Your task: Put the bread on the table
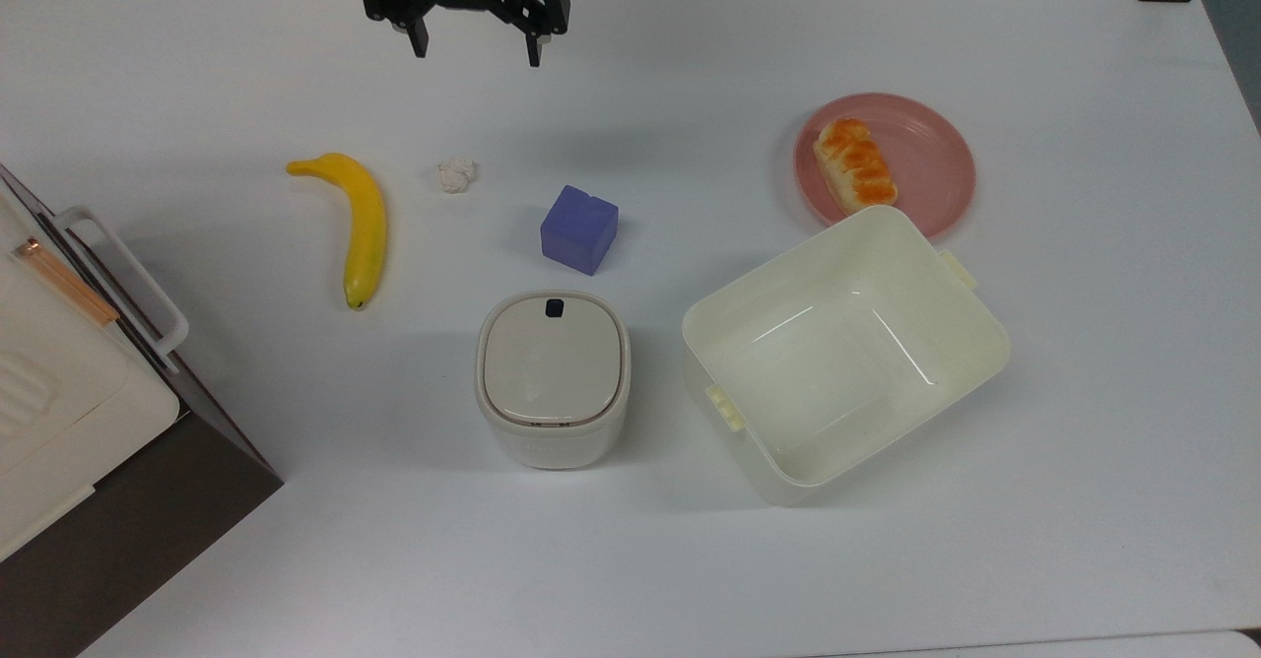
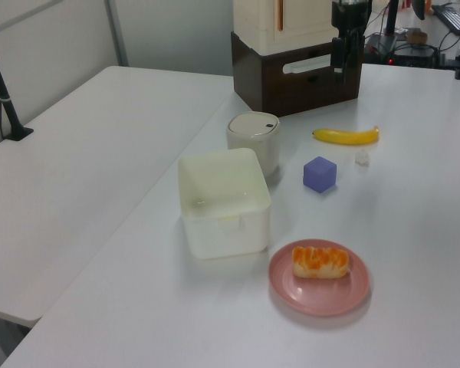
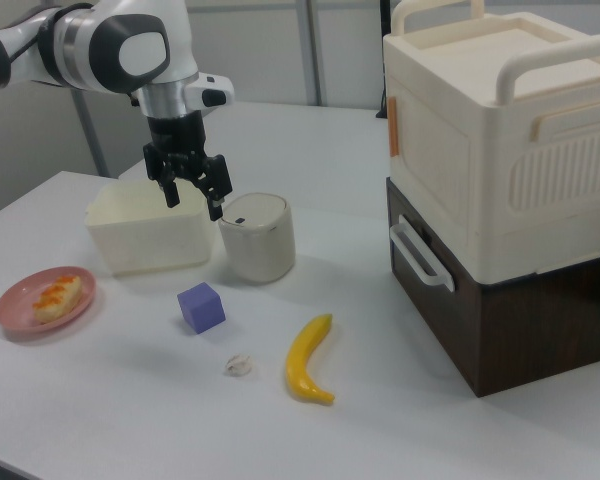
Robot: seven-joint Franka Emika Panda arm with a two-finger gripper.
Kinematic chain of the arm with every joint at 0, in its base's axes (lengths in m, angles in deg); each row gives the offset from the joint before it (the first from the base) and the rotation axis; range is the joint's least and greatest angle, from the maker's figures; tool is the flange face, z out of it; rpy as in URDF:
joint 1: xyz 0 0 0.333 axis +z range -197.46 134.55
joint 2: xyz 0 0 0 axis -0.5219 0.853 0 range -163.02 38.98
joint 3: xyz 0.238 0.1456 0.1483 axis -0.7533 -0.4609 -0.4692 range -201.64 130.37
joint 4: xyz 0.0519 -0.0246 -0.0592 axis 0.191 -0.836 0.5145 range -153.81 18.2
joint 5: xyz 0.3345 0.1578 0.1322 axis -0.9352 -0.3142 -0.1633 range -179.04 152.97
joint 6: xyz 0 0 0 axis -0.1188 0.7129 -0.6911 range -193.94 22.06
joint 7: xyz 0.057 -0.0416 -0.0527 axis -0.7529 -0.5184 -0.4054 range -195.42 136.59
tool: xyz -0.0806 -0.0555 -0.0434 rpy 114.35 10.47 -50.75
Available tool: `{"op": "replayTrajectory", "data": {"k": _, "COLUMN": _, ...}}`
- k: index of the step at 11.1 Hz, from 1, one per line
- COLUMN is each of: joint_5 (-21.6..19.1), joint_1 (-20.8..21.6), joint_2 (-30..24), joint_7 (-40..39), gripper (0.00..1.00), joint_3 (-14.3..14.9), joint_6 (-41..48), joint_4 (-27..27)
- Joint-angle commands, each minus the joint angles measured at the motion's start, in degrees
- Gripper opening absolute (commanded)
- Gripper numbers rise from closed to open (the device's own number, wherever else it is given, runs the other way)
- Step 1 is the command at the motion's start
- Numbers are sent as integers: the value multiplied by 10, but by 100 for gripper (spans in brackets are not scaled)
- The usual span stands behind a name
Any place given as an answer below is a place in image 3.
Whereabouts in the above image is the small pale garlic bulb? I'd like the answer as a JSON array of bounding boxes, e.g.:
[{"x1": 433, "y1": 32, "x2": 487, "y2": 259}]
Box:
[{"x1": 223, "y1": 354, "x2": 255, "y2": 377}]

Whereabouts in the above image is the dark pole in background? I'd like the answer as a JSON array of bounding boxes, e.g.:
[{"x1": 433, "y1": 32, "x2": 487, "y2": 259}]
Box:
[{"x1": 376, "y1": 0, "x2": 392, "y2": 120}]

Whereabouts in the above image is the white rectangular plastic bin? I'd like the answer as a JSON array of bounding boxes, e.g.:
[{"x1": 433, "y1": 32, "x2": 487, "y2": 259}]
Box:
[{"x1": 84, "y1": 180, "x2": 218, "y2": 278}]

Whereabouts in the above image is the purple cube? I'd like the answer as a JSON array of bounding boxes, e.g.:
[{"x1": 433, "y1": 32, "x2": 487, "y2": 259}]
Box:
[{"x1": 176, "y1": 281, "x2": 227, "y2": 336}]

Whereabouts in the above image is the yellow banana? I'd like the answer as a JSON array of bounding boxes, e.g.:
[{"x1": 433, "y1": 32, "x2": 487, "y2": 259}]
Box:
[{"x1": 285, "y1": 313, "x2": 337, "y2": 405}]

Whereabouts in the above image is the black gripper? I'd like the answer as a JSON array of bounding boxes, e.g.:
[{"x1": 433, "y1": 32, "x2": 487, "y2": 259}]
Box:
[{"x1": 142, "y1": 110, "x2": 233, "y2": 222}]

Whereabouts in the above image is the bread with orange topping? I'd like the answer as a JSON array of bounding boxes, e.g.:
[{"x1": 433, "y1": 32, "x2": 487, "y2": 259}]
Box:
[{"x1": 32, "y1": 274, "x2": 84, "y2": 324}]

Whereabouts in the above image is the cream plastic handled crate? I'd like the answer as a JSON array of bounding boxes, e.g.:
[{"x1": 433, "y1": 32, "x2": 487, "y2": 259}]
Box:
[{"x1": 382, "y1": 0, "x2": 600, "y2": 285}]

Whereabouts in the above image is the pink round plate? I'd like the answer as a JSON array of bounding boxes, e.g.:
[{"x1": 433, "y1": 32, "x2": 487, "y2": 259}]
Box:
[{"x1": 0, "y1": 265, "x2": 98, "y2": 343}]

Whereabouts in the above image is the white drawer handle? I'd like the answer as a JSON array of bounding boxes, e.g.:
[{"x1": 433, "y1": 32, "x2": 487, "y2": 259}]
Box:
[{"x1": 389, "y1": 214, "x2": 456, "y2": 292}]

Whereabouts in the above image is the small cream lidded trash can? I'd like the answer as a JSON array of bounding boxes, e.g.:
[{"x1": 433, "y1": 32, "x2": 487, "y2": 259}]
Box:
[{"x1": 217, "y1": 192, "x2": 297, "y2": 285}]

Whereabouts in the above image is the dark brown wooden drawer box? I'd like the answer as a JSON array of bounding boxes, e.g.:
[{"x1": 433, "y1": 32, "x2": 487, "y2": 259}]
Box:
[{"x1": 385, "y1": 177, "x2": 600, "y2": 399}]

